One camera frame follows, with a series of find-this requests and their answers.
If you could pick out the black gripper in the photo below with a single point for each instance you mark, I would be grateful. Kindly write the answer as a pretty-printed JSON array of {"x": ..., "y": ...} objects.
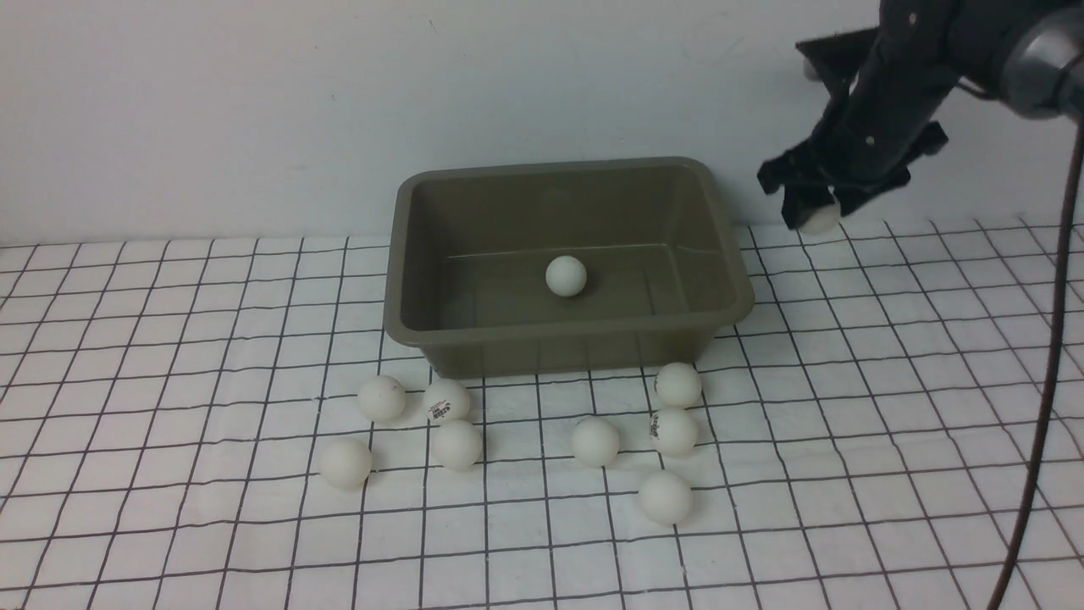
[{"x": 864, "y": 142}]

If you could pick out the white ball with small logo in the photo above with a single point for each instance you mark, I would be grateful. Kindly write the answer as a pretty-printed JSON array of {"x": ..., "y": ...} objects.
[{"x": 821, "y": 219}]

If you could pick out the white ball with side logo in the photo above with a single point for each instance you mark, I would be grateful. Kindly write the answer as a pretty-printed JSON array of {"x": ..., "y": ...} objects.
[{"x": 678, "y": 385}]

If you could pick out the white ball with red-black logo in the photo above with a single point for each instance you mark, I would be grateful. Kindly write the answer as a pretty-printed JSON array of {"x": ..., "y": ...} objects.
[{"x": 673, "y": 432}]

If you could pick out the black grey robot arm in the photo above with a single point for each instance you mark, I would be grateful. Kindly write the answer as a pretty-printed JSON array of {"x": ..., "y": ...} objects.
[{"x": 1023, "y": 54}]

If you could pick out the plain white ping-pong ball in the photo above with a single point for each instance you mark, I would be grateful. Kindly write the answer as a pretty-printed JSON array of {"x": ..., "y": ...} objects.
[{"x": 381, "y": 399}]

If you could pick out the olive green plastic bin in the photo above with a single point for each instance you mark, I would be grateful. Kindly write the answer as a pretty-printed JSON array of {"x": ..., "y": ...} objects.
[{"x": 469, "y": 249}]

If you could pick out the white ball with black logo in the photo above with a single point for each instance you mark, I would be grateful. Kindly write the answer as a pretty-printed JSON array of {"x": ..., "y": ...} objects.
[{"x": 446, "y": 399}]

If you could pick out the white black-grid tablecloth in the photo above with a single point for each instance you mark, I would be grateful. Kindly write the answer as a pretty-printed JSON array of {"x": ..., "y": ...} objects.
[{"x": 863, "y": 436}]

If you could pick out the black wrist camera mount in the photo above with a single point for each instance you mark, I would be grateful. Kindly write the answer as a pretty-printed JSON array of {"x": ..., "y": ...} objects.
[{"x": 835, "y": 60}]

